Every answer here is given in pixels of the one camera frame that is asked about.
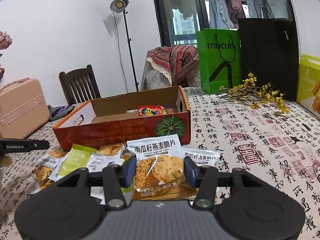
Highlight studio lamp on stand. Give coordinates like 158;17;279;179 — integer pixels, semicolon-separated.
109;0;139;92

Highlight grey purple folded cloth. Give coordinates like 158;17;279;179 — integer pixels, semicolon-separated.
47;105;75;121

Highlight green paper shopping bag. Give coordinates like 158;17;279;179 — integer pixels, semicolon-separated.
196;29;242;94

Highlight dark wooden chair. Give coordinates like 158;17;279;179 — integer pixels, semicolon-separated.
59;64;101;105

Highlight yellow dried flower branch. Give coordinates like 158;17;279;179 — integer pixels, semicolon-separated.
218;72;290;115

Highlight hanging pink jacket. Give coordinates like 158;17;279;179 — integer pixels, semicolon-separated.
227;0;243;28

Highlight orange cardboard pumpkin box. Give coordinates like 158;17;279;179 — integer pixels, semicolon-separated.
53;86;191;151

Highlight yellow-green snack carton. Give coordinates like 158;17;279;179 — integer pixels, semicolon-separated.
297;54;320;118

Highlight pink small suitcase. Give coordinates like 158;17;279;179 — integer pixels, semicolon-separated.
0;78;49;139

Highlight green white snack bar packet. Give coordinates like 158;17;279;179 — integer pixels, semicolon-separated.
49;144;97;181

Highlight red patterned blanket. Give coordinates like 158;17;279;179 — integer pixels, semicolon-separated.
146;45;199;86

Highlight calligraphy print tablecloth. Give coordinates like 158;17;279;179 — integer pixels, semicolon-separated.
1;87;319;239

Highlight white grey snack packet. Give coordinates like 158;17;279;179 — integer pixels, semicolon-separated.
85;153;125;172

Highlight hanging light blue garment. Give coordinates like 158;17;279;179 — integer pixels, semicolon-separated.
209;0;233;29

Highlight black paper shopping bag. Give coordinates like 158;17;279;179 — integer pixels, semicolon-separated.
238;16;299;101

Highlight white gold oat crisp packet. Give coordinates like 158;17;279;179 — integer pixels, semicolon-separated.
126;134;196;200

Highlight dried pink roses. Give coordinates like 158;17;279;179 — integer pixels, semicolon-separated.
0;31;12;80

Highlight large red chips bag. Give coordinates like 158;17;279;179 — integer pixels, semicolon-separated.
138;106;174;116

